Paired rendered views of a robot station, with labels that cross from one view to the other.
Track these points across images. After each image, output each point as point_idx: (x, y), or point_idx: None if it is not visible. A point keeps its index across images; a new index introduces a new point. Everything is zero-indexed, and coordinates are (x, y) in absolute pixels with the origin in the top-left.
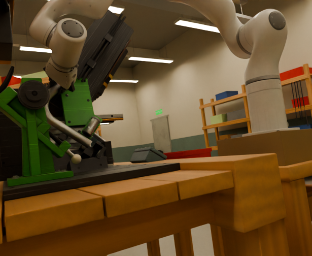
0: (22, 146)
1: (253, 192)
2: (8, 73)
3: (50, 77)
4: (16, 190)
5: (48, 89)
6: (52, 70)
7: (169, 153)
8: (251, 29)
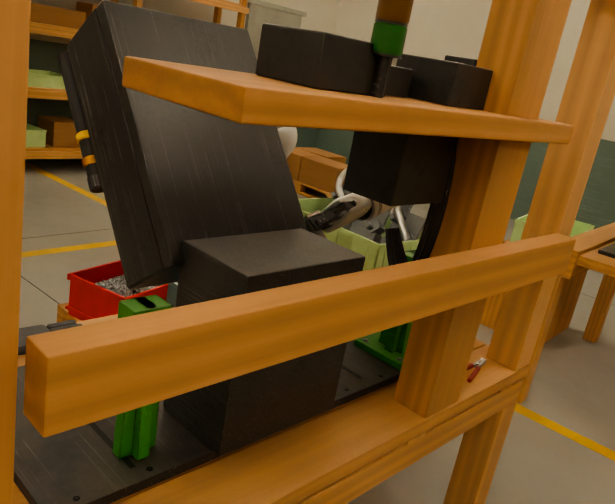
0: (410, 324)
1: None
2: (401, 239)
3: (341, 221)
4: None
5: (323, 234)
6: (357, 215)
7: (82, 272)
8: (287, 139)
